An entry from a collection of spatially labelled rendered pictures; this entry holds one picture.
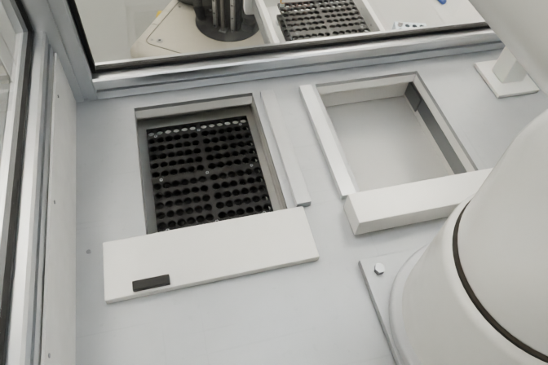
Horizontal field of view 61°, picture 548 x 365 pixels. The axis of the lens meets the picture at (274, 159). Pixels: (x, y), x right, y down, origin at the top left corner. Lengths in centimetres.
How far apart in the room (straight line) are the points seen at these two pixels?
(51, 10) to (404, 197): 55
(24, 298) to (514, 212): 43
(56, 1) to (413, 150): 66
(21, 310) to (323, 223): 39
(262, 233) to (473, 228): 30
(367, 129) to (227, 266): 46
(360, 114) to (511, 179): 60
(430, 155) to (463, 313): 52
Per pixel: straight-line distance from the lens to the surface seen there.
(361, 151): 92
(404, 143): 95
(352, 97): 98
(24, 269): 52
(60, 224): 63
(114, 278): 64
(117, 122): 80
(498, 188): 43
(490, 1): 19
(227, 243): 64
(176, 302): 62
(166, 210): 74
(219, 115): 94
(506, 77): 95
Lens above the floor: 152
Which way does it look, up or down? 53 degrees down
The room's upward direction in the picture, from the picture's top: 6 degrees clockwise
